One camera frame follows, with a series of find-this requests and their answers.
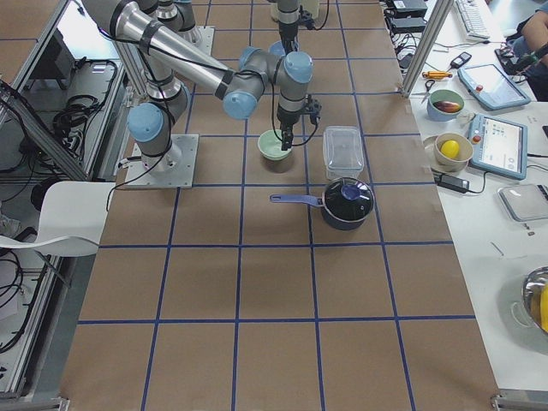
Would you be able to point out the aluminium frame post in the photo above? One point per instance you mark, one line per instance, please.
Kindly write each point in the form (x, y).
(433, 27)

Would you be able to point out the light blue fruit bowl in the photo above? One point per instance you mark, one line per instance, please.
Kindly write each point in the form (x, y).
(447, 95)

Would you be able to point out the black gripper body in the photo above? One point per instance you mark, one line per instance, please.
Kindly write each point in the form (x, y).
(288, 32)
(285, 120)

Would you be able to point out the white chair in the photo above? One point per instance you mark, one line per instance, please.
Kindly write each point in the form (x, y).
(71, 220)

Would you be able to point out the orange handled tool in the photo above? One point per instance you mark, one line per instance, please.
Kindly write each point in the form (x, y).
(436, 75)

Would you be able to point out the person forearm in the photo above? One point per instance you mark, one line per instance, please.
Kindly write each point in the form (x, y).
(534, 33)

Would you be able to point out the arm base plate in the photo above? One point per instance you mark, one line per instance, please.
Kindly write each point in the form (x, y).
(175, 170)
(202, 37)

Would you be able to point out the steel bowl with banana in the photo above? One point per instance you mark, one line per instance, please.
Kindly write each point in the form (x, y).
(531, 310)

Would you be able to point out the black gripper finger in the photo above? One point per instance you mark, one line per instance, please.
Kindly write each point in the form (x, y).
(284, 143)
(289, 136)

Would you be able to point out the yellow lemon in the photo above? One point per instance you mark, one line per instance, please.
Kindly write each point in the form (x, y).
(450, 149)

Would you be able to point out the black power brick on desk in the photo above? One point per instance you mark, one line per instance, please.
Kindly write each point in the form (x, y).
(452, 183)

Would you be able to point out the green plastic bowl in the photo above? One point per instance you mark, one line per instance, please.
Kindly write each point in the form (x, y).
(270, 145)

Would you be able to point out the blue teach pendant tablet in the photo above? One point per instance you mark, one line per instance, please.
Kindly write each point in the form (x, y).
(493, 89)

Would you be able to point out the clear plastic food container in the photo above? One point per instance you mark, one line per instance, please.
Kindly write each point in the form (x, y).
(343, 152)

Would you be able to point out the black scissors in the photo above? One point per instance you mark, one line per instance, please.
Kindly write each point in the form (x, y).
(428, 86)

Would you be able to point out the blue plastic bowl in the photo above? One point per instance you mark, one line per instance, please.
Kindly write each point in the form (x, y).
(277, 49)

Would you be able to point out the dark blue saucepan with lid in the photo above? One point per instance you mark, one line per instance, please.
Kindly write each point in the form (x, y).
(345, 202)

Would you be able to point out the cream bowl on saucer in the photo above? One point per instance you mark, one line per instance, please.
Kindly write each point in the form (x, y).
(439, 162)

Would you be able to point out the dark red fruit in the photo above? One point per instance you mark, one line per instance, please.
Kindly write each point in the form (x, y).
(447, 106)

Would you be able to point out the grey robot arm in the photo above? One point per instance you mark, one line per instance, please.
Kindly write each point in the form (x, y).
(239, 90)
(179, 16)

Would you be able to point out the white keyboard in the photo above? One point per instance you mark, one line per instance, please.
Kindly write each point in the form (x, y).
(470, 18)

